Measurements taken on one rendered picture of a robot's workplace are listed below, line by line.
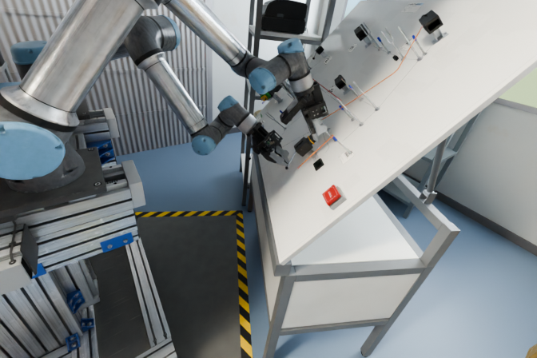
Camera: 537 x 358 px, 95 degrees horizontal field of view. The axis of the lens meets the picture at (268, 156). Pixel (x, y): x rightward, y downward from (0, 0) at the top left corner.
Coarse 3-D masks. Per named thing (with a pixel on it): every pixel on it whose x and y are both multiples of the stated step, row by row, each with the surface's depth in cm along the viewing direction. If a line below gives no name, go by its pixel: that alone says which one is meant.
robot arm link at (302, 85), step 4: (308, 76) 78; (300, 80) 77; (304, 80) 77; (308, 80) 78; (312, 80) 80; (292, 84) 79; (296, 84) 78; (300, 84) 78; (304, 84) 78; (308, 84) 78; (312, 84) 80; (292, 88) 80; (296, 88) 79; (300, 88) 79; (304, 88) 79; (308, 88) 80; (296, 92) 81; (300, 92) 80
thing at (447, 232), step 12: (396, 180) 113; (408, 192) 105; (420, 204) 99; (432, 216) 93; (444, 228) 88; (456, 228) 87; (432, 240) 92; (444, 240) 88; (432, 252) 92; (444, 252) 91; (432, 264) 95
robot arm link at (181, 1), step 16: (176, 0) 58; (192, 0) 60; (176, 16) 64; (192, 16) 62; (208, 16) 64; (208, 32) 66; (224, 32) 69; (224, 48) 71; (240, 48) 74; (240, 64) 77
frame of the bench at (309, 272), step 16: (384, 208) 123; (400, 224) 114; (304, 272) 87; (320, 272) 88; (336, 272) 89; (352, 272) 90; (368, 272) 92; (384, 272) 93; (400, 272) 95; (416, 272) 96; (288, 288) 90; (416, 288) 103; (400, 304) 109; (272, 320) 104; (368, 320) 114; (384, 320) 115; (272, 336) 108; (368, 336) 131; (272, 352) 116; (368, 352) 133
